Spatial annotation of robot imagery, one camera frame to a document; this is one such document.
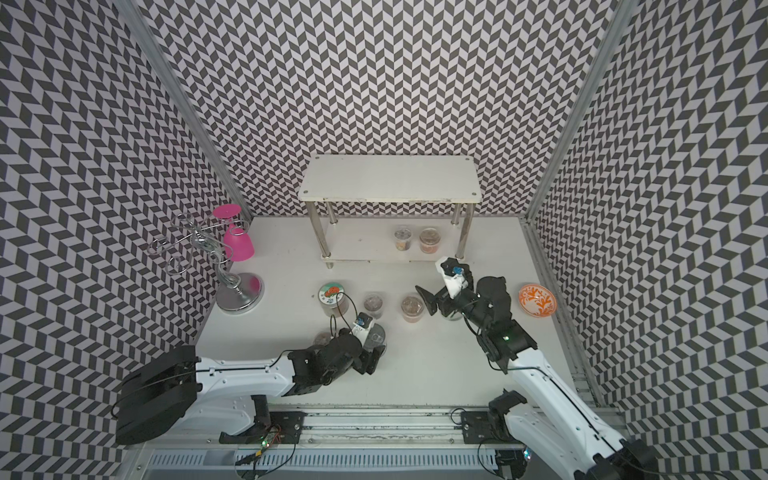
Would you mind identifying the red tub clear lid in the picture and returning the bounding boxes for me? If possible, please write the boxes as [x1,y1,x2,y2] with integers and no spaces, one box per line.
[400,294,426,323]
[313,332,334,347]

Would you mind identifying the purple label tin can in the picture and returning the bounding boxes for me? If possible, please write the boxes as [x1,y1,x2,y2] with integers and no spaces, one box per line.
[363,323,386,352]

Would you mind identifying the clear tub brown seeds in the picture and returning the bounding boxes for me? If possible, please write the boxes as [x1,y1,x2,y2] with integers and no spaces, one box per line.
[363,292,384,319]

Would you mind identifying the red label small tub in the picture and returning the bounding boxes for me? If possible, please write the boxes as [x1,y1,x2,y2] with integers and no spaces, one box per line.
[419,227,442,255]

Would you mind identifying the tomato lid red jar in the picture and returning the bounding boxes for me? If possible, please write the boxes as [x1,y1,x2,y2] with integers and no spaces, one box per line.
[317,282,349,318]

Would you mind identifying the orange label small tub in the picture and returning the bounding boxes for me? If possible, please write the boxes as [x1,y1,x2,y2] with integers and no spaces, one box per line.
[393,226,412,251]

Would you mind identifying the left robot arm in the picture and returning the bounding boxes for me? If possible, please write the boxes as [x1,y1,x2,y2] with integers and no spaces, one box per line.
[114,323,386,446]

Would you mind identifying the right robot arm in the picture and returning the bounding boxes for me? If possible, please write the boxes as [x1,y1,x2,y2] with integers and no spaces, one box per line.
[416,273,660,479]

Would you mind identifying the white two-tier shelf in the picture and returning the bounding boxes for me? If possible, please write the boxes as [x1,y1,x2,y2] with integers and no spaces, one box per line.
[298,155,482,265]

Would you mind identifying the orange patterned bowl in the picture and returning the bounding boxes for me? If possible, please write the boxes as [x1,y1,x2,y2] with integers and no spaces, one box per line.
[518,284,558,318]

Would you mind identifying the metal cup rack stand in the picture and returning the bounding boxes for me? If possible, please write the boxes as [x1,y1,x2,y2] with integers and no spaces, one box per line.
[146,213,265,314]

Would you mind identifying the pink plastic cup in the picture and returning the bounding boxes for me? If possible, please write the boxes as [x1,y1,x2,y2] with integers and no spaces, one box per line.
[212,203,254,262]

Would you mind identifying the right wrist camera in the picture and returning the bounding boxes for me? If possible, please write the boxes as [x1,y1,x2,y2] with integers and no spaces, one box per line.
[436,257,473,299]

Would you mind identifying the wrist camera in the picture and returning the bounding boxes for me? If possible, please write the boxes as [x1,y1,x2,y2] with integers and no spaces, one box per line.
[436,257,473,299]
[351,312,375,344]

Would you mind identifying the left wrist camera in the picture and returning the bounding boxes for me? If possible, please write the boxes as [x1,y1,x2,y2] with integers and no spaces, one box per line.
[351,312,375,344]

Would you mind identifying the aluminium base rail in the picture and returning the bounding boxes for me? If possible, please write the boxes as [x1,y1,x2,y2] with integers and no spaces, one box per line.
[119,404,631,480]

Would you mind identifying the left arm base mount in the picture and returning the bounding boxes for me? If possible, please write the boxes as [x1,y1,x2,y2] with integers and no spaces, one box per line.
[219,395,307,445]

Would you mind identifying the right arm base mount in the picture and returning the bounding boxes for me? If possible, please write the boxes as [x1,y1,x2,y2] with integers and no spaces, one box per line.
[460,391,527,445]

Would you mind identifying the aluminium corner post right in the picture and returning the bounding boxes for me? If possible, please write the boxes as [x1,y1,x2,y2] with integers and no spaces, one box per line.
[524,0,639,222]

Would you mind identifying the aluminium corner post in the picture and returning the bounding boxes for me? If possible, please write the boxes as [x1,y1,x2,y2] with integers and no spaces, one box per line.
[113,0,253,221]
[524,0,639,222]

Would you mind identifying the aluminium corner post left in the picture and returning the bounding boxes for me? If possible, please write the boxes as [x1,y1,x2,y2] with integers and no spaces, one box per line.
[113,0,253,221]

